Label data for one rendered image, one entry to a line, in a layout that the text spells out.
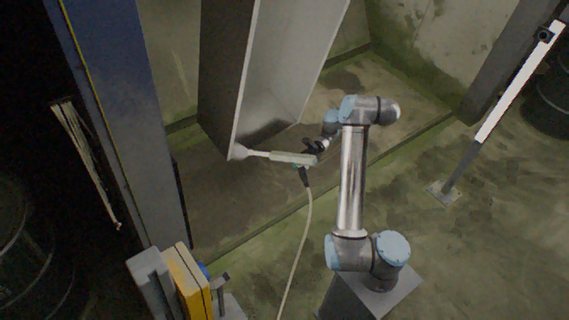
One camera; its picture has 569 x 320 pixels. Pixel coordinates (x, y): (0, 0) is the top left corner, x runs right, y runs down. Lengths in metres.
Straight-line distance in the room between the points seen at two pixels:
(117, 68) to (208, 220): 1.76
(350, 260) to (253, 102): 1.45
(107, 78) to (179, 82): 2.08
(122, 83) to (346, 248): 1.05
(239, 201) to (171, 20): 1.42
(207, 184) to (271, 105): 0.73
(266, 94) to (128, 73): 1.81
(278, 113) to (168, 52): 0.97
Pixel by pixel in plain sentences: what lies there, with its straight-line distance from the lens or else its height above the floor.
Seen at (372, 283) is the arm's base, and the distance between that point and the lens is 1.83.
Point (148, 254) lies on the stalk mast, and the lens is 0.76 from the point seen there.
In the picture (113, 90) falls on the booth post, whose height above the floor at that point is 1.65.
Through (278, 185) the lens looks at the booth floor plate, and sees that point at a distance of 2.81.
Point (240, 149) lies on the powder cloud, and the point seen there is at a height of 0.59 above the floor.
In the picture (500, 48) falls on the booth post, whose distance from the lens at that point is 3.48.
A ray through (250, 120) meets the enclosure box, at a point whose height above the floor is 0.50.
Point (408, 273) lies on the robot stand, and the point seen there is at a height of 0.64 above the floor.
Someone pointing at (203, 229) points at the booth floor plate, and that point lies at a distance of 2.62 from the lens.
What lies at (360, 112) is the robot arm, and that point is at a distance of 1.57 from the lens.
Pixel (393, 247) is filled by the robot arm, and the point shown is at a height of 0.91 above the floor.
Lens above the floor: 2.30
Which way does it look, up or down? 49 degrees down
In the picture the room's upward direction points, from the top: 7 degrees clockwise
